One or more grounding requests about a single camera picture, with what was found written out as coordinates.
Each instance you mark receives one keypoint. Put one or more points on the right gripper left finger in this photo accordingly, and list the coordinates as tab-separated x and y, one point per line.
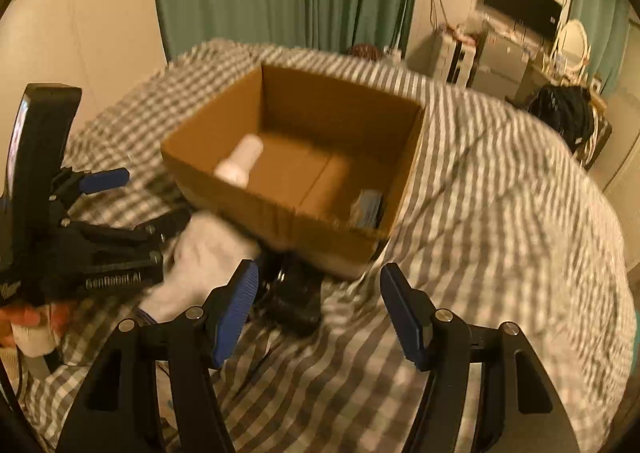
116	408

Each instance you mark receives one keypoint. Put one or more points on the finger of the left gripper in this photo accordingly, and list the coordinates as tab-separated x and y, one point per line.
166	226
103	181

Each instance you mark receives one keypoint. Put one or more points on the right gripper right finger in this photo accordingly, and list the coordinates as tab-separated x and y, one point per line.
519	409

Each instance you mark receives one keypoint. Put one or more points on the white towel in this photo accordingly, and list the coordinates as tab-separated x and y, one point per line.
202	258

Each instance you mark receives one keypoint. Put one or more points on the white hair dryer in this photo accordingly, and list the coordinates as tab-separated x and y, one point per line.
236	168

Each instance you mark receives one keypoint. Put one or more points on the black round object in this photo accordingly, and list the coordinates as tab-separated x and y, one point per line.
289	293

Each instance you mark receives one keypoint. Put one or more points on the blue tissue pack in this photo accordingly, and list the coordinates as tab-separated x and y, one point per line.
366	211

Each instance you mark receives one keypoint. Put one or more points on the hand in orange glove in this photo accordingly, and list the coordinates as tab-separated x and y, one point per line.
29	316

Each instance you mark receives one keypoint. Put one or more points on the brown cardboard box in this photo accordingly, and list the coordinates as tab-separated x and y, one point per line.
325	139

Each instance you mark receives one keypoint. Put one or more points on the grey white checkered duvet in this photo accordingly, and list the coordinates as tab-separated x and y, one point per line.
499	224

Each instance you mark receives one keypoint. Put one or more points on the brown patterned bag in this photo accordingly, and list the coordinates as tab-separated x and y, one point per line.
366	52

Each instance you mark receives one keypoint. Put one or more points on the black jacket on chair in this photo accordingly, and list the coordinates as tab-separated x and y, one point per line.
567	110

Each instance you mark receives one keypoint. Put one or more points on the white suitcase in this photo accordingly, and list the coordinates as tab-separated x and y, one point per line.
452	60

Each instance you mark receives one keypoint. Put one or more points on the silver mini fridge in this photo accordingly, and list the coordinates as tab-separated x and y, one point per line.
499	66

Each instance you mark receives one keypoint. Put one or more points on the white oval mirror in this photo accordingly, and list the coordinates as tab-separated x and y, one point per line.
571	49

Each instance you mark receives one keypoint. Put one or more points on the small green curtain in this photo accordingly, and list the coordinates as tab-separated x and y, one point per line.
607	24

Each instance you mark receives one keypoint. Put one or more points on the black wall television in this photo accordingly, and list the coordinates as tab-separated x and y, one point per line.
540	16

